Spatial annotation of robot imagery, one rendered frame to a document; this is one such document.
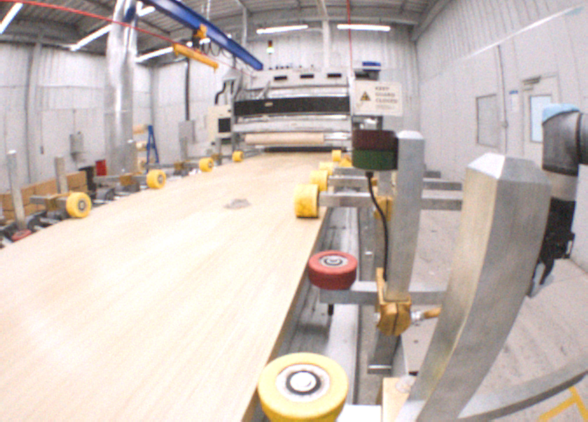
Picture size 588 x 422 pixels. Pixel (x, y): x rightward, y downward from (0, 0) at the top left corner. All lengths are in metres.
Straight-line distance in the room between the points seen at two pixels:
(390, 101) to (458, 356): 2.58
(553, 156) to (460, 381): 0.43
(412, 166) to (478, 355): 0.26
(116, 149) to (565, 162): 4.17
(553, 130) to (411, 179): 0.31
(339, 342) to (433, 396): 0.55
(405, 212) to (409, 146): 0.08
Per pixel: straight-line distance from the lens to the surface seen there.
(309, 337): 0.72
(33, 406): 0.33
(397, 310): 0.41
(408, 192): 0.36
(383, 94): 2.67
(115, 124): 4.11
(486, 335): 0.15
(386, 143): 0.34
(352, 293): 0.47
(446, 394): 0.19
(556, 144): 0.53
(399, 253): 0.39
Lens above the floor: 1.11
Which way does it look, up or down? 14 degrees down
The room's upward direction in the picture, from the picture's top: 1 degrees counter-clockwise
